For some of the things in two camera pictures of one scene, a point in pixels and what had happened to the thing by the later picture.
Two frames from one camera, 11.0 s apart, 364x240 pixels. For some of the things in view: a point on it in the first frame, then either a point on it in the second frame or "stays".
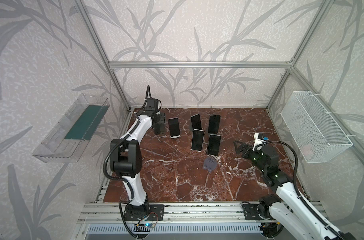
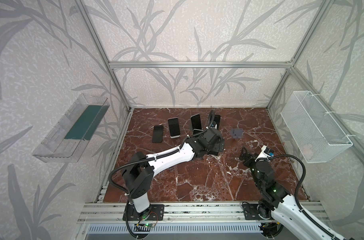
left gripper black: [159, 125] to [216, 143]
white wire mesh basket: [318, 138] stays
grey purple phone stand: [210, 163] to [237, 133]
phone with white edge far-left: [174, 129] stays
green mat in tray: [85, 125] stays
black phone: [196, 122] stays
